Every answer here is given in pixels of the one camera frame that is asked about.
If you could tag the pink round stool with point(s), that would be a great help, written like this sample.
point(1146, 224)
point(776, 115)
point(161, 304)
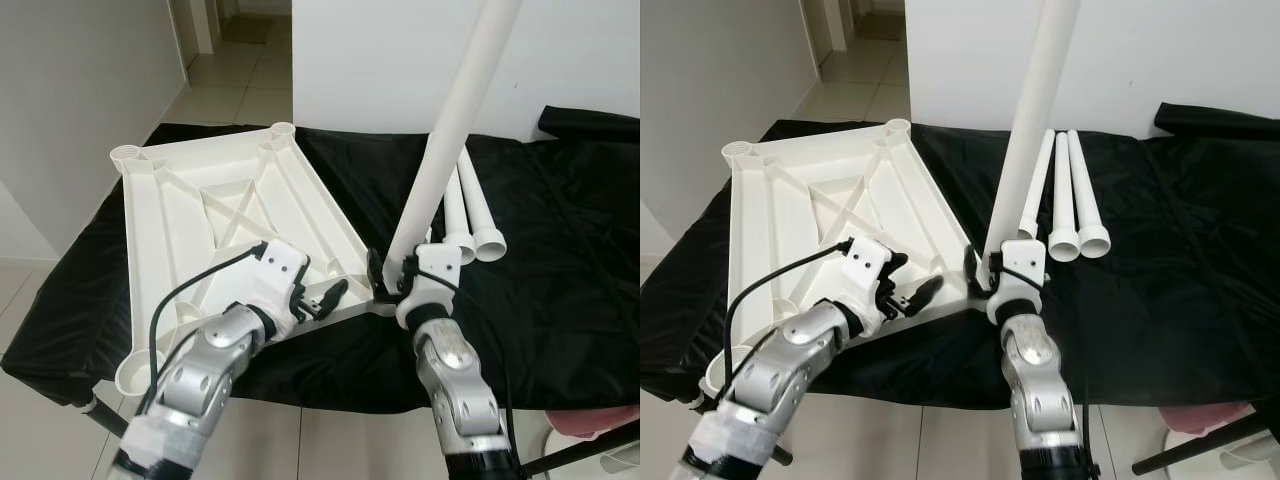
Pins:
point(1205, 418)
point(590, 420)

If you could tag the white plastic table top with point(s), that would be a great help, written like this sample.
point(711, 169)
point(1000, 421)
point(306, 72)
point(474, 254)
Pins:
point(780, 230)
point(170, 230)

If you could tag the white plastic table leg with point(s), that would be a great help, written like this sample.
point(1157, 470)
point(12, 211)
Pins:
point(455, 215)
point(480, 210)
point(1040, 120)
point(450, 130)
point(1088, 200)
point(1063, 200)
point(1040, 180)
point(436, 230)

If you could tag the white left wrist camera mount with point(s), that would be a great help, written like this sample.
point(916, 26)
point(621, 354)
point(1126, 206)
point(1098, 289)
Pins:
point(860, 265)
point(275, 270)

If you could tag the brown doormat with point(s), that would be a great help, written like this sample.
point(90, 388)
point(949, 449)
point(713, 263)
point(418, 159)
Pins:
point(245, 28)
point(880, 25)

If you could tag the black cloth table cover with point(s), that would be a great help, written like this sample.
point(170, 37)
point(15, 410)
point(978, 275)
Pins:
point(560, 300)
point(1180, 300)

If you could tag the white door frame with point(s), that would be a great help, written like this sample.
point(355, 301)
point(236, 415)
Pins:
point(195, 25)
point(825, 25)

